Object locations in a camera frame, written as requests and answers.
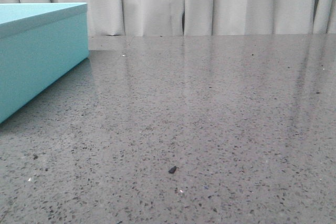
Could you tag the light blue storage box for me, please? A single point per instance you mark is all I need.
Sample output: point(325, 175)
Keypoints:
point(40, 42)

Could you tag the small black debris crumb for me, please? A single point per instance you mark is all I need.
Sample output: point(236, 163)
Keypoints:
point(172, 170)

